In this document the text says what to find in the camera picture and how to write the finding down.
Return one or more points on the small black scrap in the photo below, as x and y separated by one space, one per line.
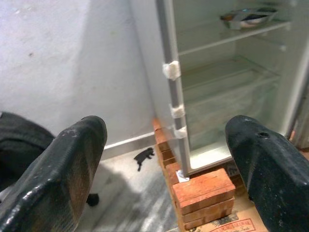
93 200

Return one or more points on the white paper scrap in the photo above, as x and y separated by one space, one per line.
182 177

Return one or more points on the fridge glass shelf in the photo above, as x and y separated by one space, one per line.
231 38
229 70

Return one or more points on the clear crisper drawer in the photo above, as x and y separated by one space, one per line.
224 108

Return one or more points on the brown cardboard sheet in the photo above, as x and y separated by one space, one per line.
239 222

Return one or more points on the black bag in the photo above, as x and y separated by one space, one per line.
19 145

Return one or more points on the silver food packet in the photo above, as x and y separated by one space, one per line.
248 17

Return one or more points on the grey fridge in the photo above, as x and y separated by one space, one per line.
166 36

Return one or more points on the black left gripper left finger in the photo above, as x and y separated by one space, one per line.
53 188

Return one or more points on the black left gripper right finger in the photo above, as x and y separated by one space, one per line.
277 181

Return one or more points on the black toy animal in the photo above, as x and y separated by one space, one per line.
143 157

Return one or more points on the red brick row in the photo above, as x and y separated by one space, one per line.
163 145

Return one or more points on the white foam pad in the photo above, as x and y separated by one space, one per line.
178 111
172 70
180 132

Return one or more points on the red brick stack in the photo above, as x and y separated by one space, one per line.
202 191

